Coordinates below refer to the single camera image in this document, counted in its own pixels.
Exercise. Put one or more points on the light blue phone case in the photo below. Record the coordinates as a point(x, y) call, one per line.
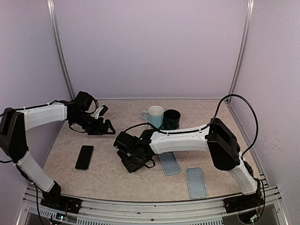
point(196, 183)
point(169, 163)

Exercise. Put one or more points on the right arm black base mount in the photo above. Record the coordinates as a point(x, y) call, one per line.
point(243, 202)

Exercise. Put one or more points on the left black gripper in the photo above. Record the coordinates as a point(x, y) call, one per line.
point(98, 130)

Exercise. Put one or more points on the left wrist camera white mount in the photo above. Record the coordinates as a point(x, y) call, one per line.
point(100, 112)

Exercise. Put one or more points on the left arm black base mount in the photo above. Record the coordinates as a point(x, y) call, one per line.
point(64, 203)

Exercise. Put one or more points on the light blue ceramic mug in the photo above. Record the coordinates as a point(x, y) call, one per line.
point(154, 115)

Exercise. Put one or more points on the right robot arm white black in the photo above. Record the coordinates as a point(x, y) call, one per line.
point(216, 138)

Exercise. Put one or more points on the black phone near left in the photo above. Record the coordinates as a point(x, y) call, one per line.
point(84, 157)

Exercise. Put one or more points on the aluminium frame post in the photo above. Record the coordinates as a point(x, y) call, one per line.
point(243, 45)
point(61, 57)

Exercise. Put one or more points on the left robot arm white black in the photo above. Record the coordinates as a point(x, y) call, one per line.
point(15, 123)

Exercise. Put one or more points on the dark green ceramic mug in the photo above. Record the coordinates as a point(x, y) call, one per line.
point(171, 120)

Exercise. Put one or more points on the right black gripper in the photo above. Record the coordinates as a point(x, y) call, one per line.
point(130, 166)

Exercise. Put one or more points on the right aluminium frame post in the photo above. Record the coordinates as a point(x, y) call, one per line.
point(243, 45)

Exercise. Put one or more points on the left aluminium frame post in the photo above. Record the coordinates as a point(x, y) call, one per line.
point(61, 57)

